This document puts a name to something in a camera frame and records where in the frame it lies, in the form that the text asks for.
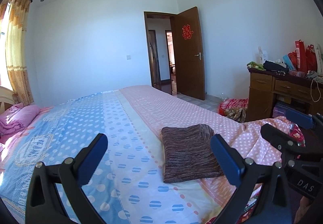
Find brown knitted sun-pattern sweater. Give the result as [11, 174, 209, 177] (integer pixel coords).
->
[161, 124, 223, 184]

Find dark folded clothes on dresser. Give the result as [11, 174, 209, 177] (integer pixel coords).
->
[263, 60, 288, 74]

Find brown wooden dresser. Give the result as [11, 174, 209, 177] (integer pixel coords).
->
[246, 68, 322, 122]

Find red checkered bundle on floor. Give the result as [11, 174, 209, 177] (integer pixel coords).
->
[218, 98, 249, 123]

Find red gift bag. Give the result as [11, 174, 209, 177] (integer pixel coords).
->
[295, 40, 307, 73]

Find green item on dresser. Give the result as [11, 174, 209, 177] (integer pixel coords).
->
[247, 61, 265, 71]

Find blue pink patterned bed sheet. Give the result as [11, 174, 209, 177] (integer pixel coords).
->
[1, 86, 290, 223]

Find folded pink blanket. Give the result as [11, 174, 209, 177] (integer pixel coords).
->
[1, 103, 40, 137]

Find cream wooden headboard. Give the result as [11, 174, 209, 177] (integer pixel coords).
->
[0, 86, 15, 113]

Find brown wooden door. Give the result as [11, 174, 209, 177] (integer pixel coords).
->
[172, 7, 205, 100]

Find red double happiness decal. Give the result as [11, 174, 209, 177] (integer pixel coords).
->
[182, 24, 194, 40]

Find yellow patterned curtain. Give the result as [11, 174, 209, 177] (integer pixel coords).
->
[1, 0, 33, 105]

